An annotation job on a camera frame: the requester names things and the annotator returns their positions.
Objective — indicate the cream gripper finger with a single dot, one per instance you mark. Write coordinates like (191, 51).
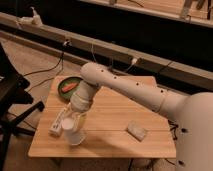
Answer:
(77, 116)

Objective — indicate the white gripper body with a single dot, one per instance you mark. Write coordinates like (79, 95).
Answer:
(82, 99)

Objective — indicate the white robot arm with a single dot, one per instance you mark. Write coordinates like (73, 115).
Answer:
(193, 114)

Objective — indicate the orange carrot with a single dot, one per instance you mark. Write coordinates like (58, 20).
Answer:
(69, 87)

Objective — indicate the white tube with cap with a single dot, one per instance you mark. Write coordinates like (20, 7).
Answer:
(56, 128)

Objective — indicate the green plate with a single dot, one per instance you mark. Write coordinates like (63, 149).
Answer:
(64, 82)

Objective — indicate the wooden table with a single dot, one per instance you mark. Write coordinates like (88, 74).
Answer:
(105, 128)

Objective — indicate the black office chair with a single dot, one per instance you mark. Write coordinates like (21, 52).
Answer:
(12, 91)

